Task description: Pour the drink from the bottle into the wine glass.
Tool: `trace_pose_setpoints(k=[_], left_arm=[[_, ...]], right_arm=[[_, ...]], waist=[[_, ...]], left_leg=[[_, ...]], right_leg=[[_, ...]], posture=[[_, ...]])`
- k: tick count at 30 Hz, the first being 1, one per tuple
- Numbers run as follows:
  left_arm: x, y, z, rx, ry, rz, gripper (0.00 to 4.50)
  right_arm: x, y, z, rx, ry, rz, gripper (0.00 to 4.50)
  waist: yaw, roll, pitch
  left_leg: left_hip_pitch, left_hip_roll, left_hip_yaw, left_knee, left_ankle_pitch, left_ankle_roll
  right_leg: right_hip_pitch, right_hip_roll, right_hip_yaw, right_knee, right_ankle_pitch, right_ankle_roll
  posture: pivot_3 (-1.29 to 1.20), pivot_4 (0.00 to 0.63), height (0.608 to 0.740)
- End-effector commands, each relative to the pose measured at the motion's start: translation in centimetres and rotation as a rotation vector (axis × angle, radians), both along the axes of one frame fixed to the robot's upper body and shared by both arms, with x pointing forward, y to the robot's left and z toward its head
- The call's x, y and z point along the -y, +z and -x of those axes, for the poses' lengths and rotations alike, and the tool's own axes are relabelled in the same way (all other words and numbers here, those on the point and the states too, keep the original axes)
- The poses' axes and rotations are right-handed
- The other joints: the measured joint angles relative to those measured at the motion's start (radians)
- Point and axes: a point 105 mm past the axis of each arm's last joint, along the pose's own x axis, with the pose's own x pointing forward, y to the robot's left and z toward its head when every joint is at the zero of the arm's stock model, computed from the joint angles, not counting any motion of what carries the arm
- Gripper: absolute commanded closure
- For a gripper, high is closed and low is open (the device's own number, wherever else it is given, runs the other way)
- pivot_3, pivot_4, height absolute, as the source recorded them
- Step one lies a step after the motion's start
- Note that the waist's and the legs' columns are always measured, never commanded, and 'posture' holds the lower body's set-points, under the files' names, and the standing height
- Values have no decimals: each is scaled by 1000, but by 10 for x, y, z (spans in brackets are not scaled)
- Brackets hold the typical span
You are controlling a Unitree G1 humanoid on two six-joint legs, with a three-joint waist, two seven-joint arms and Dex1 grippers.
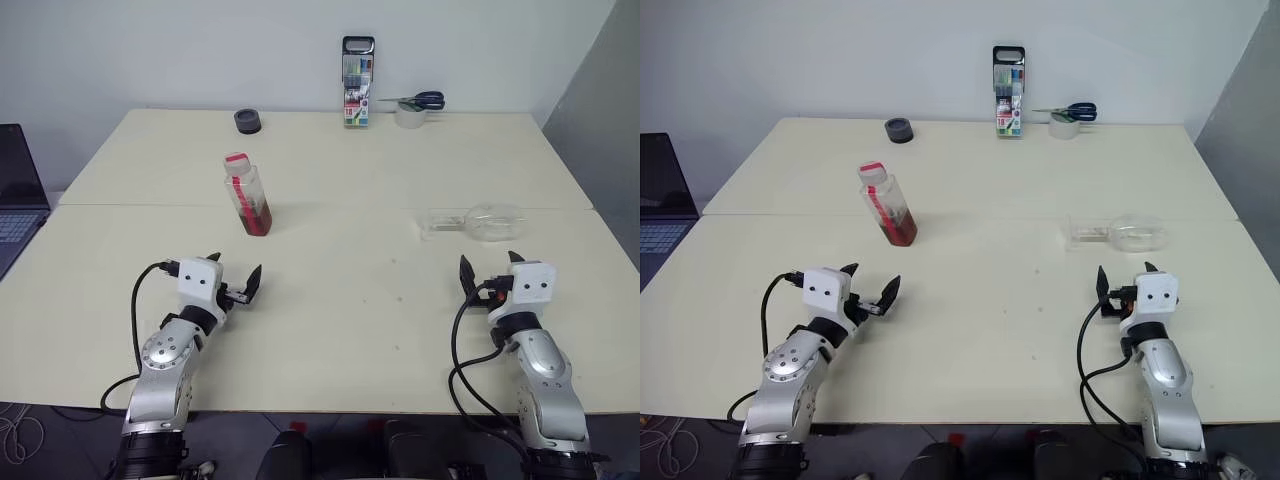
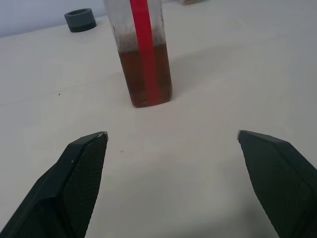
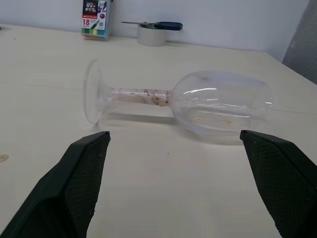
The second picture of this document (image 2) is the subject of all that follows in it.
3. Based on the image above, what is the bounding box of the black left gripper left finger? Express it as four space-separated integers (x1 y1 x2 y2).
0 131 109 238

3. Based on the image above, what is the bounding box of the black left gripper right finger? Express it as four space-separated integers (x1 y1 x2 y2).
237 129 317 238

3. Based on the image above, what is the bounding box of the clear plastic bottle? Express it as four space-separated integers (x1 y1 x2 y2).
103 0 173 109

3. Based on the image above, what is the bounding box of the grey and black round ring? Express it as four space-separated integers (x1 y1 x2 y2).
64 8 98 33

